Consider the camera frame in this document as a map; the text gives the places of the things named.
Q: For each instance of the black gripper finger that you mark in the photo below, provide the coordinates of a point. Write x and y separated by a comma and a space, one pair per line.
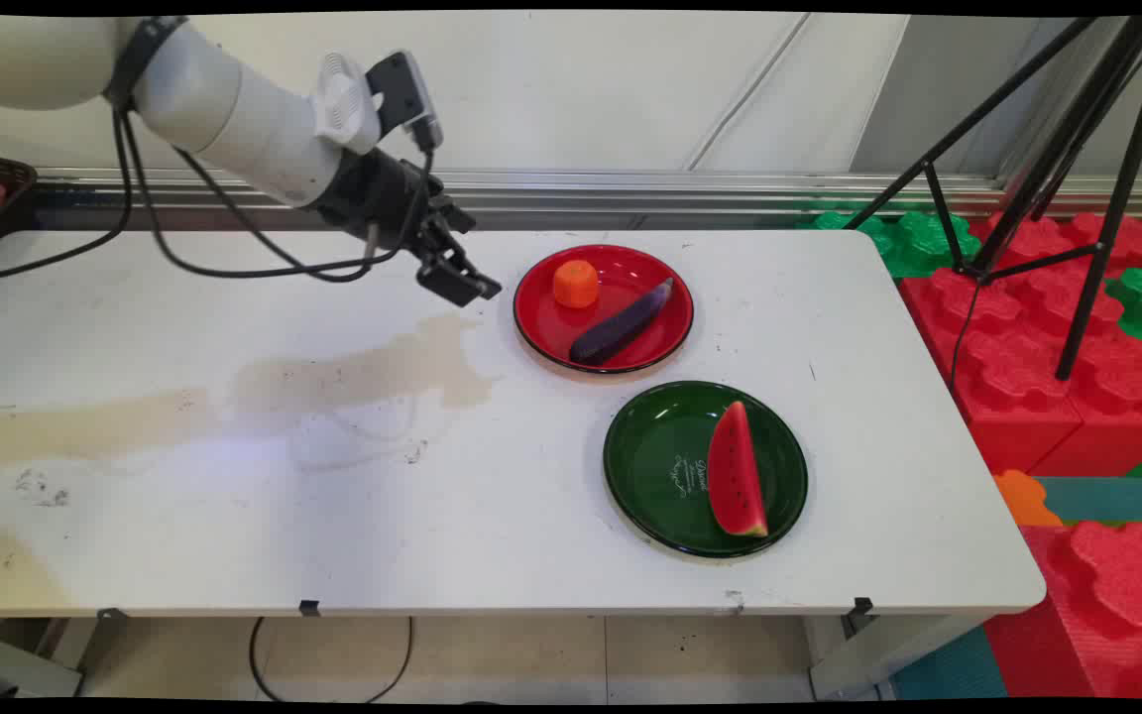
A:
454, 216
447, 283

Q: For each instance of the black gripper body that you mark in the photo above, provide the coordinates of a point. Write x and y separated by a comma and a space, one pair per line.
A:
378, 193

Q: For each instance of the purple toy eggplant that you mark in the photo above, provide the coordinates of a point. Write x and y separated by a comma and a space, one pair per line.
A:
621, 322

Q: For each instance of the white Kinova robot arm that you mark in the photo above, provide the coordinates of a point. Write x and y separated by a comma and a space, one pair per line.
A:
224, 109

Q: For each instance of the orange toy carrot piece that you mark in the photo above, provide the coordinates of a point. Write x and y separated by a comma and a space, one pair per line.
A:
576, 284

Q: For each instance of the red round plate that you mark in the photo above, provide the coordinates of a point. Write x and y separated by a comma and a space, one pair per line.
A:
621, 342

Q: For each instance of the green round plate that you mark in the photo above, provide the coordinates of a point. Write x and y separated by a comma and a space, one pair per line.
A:
665, 466

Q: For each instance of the toy watermelon slice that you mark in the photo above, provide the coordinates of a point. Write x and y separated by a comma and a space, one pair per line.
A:
735, 476

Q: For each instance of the small black table clip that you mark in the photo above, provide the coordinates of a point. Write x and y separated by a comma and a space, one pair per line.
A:
862, 606
309, 607
107, 615

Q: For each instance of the dark woven basket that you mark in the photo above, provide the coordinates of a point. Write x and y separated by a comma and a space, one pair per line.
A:
11, 188

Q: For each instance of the large red foam block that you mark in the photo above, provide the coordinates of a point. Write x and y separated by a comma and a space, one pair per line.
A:
1012, 367

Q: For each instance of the grey metal table leg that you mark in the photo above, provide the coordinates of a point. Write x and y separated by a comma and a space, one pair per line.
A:
16, 669
888, 654

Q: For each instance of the orange foam piece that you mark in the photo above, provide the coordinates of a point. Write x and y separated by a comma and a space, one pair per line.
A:
1024, 499

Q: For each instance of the teal foam mat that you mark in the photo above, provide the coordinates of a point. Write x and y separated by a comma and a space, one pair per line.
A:
1111, 496

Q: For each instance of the black wrist camera white mount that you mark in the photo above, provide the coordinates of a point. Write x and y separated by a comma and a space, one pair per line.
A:
402, 94

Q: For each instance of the aluminium window rail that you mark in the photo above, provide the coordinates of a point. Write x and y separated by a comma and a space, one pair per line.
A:
630, 191

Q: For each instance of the black camera tripod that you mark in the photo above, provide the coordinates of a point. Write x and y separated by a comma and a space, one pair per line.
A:
1091, 109

